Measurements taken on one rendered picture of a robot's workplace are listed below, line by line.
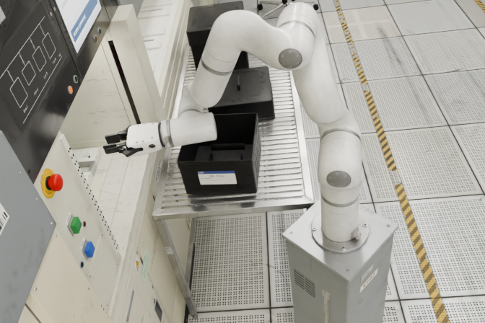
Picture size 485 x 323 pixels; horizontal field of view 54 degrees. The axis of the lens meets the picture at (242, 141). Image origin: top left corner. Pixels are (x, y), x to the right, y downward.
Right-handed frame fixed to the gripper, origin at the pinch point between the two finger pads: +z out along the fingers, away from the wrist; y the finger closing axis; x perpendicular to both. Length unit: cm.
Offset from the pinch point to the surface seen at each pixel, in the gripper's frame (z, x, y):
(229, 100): -36, -33, 58
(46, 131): 4.7, 25.1, -23.9
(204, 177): -22.9, -33.6, 13.7
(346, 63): -132, -119, 203
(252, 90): -47, -33, 63
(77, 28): 0.4, 32.6, 11.1
